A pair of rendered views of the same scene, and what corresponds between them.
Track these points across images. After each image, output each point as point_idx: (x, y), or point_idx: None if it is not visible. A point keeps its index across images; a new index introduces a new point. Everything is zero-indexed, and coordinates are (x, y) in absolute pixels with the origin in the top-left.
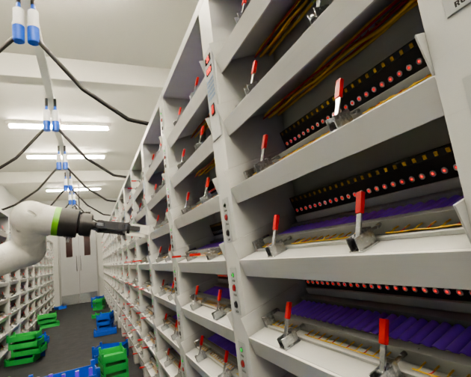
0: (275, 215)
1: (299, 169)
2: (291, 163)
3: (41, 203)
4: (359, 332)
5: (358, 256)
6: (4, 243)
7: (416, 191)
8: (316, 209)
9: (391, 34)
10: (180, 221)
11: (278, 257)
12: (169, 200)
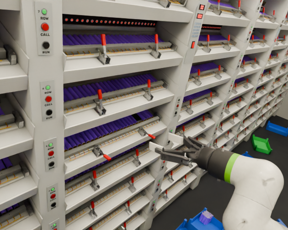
0: (191, 100)
1: (210, 86)
2: (210, 85)
3: (256, 158)
4: (190, 122)
5: (212, 106)
6: (274, 221)
7: None
8: None
9: None
10: (90, 124)
11: (195, 113)
12: (52, 104)
